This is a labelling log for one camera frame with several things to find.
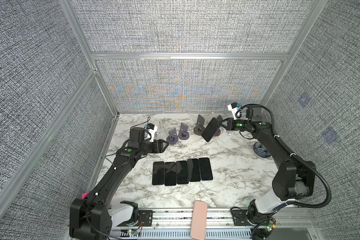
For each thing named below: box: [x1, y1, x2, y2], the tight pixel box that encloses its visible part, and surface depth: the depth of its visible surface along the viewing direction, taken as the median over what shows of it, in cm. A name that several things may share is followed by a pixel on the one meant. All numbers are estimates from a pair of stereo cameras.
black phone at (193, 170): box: [187, 158, 201, 182], surface depth 92 cm
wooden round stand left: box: [193, 114, 205, 136], surface depth 105 cm
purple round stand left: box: [166, 128, 179, 145], surface depth 102 cm
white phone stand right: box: [218, 129, 235, 143], surface depth 105 cm
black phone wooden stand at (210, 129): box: [201, 117, 221, 142], surface depth 89 cm
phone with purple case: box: [152, 161, 165, 185], surface depth 91 cm
